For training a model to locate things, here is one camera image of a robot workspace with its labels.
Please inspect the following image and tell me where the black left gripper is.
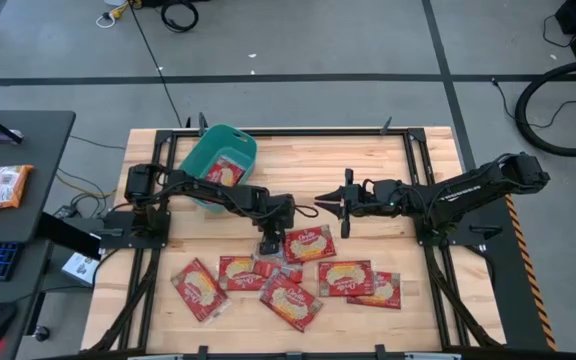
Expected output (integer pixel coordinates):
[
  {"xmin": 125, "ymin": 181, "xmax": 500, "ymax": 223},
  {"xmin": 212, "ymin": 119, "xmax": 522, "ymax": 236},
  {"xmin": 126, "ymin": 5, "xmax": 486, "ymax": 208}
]
[{"xmin": 257, "ymin": 194, "xmax": 298, "ymax": 255}]

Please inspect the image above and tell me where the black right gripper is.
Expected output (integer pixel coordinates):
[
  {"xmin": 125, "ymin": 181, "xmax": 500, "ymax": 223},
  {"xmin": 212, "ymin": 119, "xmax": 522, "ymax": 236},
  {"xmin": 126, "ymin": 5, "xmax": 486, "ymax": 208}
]
[{"xmin": 314, "ymin": 168, "xmax": 405, "ymax": 239}]

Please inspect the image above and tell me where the white and yellow cable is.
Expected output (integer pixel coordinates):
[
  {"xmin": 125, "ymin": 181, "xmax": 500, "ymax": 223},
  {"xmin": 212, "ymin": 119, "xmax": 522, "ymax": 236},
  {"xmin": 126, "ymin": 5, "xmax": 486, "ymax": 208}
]
[{"xmin": 94, "ymin": 0, "xmax": 143, "ymax": 29}]

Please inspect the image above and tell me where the black left camera cable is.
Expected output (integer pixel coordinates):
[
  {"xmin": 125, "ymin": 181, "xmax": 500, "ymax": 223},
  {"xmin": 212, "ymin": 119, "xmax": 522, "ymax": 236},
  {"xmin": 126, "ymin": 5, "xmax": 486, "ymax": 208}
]
[{"xmin": 292, "ymin": 202, "xmax": 320, "ymax": 220}]

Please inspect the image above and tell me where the coiled black cable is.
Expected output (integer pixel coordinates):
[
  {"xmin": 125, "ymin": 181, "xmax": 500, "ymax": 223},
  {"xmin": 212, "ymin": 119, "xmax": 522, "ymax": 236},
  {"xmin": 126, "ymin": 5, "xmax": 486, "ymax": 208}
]
[{"xmin": 160, "ymin": 0, "xmax": 201, "ymax": 34}]

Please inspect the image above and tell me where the black desk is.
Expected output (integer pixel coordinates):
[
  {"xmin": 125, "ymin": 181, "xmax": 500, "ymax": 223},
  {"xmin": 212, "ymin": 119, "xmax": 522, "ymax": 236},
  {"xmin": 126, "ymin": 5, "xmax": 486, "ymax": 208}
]
[{"xmin": 0, "ymin": 109, "xmax": 77, "ymax": 360}]

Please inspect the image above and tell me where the large black hose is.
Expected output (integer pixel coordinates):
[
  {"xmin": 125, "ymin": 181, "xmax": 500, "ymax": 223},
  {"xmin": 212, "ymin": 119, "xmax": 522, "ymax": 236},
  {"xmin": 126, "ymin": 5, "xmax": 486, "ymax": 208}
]
[{"xmin": 514, "ymin": 58, "xmax": 576, "ymax": 158}]

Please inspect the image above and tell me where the black aluminium table frame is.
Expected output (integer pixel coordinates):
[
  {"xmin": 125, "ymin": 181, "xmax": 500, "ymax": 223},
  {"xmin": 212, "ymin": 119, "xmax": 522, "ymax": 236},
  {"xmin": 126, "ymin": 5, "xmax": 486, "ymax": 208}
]
[{"xmin": 81, "ymin": 112, "xmax": 508, "ymax": 360}]

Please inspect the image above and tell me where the orange snack bag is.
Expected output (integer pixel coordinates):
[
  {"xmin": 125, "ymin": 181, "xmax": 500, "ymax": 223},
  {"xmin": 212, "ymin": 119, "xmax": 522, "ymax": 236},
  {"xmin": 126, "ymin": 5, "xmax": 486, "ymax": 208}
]
[{"xmin": 0, "ymin": 163, "xmax": 35, "ymax": 214}]

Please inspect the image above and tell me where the teal plastic basket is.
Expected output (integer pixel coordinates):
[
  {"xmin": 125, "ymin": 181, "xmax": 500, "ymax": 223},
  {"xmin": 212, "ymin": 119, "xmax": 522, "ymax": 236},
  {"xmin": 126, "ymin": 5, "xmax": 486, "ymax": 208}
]
[{"xmin": 176, "ymin": 123, "xmax": 259, "ymax": 215}]

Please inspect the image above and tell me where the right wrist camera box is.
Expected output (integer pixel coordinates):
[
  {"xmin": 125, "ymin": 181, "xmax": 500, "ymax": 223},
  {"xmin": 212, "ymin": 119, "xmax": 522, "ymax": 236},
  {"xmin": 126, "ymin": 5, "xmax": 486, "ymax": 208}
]
[{"xmin": 353, "ymin": 185, "xmax": 375, "ymax": 215}]

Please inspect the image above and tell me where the red popcorn bag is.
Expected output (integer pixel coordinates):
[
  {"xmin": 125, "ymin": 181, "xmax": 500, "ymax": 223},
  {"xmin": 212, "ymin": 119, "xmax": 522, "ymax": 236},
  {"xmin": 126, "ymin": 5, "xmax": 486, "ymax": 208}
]
[
  {"xmin": 316, "ymin": 258, "xmax": 376, "ymax": 299},
  {"xmin": 170, "ymin": 257, "xmax": 232, "ymax": 324},
  {"xmin": 203, "ymin": 155, "xmax": 247, "ymax": 189},
  {"xmin": 252, "ymin": 242, "xmax": 305, "ymax": 284},
  {"xmin": 216, "ymin": 254, "xmax": 271, "ymax": 292},
  {"xmin": 281, "ymin": 223, "xmax": 338, "ymax": 265},
  {"xmin": 346, "ymin": 270, "xmax": 403, "ymax": 311},
  {"xmin": 258, "ymin": 272, "xmax": 325, "ymax": 334}
]

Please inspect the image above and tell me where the black hazard-striped base plate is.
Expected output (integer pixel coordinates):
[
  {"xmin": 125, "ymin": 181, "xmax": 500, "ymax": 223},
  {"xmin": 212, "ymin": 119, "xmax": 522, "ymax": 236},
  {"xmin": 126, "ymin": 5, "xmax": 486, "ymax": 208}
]
[{"xmin": 460, "ymin": 172, "xmax": 558, "ymax": 352}]

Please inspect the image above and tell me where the long black floor cable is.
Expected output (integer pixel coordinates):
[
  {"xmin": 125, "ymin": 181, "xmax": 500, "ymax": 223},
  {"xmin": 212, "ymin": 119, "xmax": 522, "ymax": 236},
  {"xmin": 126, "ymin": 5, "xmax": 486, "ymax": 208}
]
[{"xmin": 127, "ymin": 0, "xmax": 185, "ymax": 129}]

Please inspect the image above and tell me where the black controller box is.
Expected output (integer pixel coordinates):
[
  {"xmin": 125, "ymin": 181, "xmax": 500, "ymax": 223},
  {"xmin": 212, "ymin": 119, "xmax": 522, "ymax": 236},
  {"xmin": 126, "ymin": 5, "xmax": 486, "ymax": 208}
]
[{"xmin": 34, "ymin": 211, "xmax": 104, "ymax": 261}]

